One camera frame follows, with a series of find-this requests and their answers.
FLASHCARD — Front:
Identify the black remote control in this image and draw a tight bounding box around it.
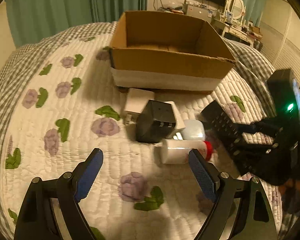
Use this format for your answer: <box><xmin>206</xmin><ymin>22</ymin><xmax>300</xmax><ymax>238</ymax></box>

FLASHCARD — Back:
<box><xmin>200</xmin><ymin>100</ymin><xmax>255</xmax><ymax>175</ymax></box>

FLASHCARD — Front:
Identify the white bottle red cap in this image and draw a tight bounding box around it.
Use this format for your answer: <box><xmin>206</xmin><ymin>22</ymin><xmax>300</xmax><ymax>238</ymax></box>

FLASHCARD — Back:
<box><xmin>160</xmin><ymin>139</ymin><xmax>213</xmax><ymax>164</ymax></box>

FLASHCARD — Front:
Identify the white power adapter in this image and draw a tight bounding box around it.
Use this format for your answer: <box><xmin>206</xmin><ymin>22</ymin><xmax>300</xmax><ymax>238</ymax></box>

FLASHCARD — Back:
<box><xmin>165</xmin><ymin>101</ymin><xmax>185</xmax><ymax>139</ymax></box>
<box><xmin>122</xmin><ymin>88</ymin><xmax>155</xmax><ymax>125</ymax></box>

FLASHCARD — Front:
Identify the black cube charger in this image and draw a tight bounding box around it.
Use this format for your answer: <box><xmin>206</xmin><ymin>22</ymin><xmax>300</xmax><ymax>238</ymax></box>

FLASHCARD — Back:
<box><xmin>136</xmin><ymin>100</ymin><xmax>176</xmax><ymax>143</ymax></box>

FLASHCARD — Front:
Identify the pale blue round container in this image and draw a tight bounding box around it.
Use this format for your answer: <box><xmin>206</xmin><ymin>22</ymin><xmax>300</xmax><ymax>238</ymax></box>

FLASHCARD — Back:
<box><xmin>181</xmin><ymin>120</ymin><xmax>206</xmax><ymax>141</ymax></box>

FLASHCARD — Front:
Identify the white floral quilted mat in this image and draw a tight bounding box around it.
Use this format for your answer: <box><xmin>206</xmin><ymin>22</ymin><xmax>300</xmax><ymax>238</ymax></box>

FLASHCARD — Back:
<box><xmin>1</xmin><ymin>32</ymin><xmax>283</xmax><ymax>240</ymax></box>

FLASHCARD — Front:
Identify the white louvered wardrobe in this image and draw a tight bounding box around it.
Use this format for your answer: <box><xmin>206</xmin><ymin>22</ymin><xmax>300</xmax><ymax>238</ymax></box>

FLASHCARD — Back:
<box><xmin>260</xmin><ymin>8</ymin><xmax>300</xmax><ymax>85</ymax></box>

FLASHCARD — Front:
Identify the white dressing table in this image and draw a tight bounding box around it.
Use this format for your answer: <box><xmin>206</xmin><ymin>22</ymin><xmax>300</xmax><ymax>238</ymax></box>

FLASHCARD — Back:
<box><xmin>210</xmin><ymin>18</ymin><xmax>261</xmax><ymax>51</ymax></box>

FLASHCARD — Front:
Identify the oval white vanity mirror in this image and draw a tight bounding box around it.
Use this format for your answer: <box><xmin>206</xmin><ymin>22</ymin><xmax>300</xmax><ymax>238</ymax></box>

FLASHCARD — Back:
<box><xmin>225</xmin><ymin>0</ymin><xmax>245</xmax><ymax>20</ymax></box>

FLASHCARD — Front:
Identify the open cardboard box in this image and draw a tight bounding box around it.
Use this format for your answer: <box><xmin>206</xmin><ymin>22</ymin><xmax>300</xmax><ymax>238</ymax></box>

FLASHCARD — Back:
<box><xmin>109</xmin><ymin>10</ymin><xmax>236</xmax><ymax>93</ymax></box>

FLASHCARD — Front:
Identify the grey mini fridge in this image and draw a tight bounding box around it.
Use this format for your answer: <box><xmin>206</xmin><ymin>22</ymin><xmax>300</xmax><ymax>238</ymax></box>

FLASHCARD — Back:
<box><xmin>183</xmin><ymin>3</ymin><xmax>212</xmax><ymax>23</ymax></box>

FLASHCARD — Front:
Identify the green curtain left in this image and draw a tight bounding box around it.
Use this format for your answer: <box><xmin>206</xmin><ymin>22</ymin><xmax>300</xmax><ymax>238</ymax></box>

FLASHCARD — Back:
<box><xmin>5</xmin><ymin>0</ymin><xmax>147</xmax><ymax>47</ymax></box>

